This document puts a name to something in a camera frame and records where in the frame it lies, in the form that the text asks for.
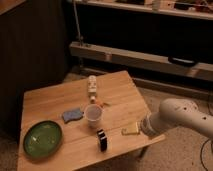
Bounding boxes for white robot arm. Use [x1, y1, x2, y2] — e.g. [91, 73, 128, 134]
[121, 98, 213, 140]

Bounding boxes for black standing eraser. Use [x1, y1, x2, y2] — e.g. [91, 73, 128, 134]
[97, 129, 108, 152]

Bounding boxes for small orange object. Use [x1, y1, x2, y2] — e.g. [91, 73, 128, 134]
[90, 96, 110, 107]

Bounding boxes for clear plastic cup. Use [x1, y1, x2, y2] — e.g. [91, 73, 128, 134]
[84, 104, 103, 128]

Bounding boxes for white bottle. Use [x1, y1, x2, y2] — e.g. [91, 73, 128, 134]
[88, 75, 97, 97]

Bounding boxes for wooden table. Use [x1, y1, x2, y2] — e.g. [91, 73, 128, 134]
[17, 71, 165, 171]

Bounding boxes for blue sponge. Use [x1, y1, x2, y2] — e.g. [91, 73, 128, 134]
[62, 108, 83, 123]

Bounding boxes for green plate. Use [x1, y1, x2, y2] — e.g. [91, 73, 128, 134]
[23, 120, 63, 160]

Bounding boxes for metal stand pole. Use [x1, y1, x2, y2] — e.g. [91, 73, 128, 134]
[72, 0, 83, 46]

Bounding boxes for cluttered wooden shelf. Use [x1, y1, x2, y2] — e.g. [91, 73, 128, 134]
[67, 0, 213, 21]

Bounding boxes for black cable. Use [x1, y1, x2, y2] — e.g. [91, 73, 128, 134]
[199, 138, 213, 171]

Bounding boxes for long case with handle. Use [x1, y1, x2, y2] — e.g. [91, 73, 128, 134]
[69, 42, 213, 81]

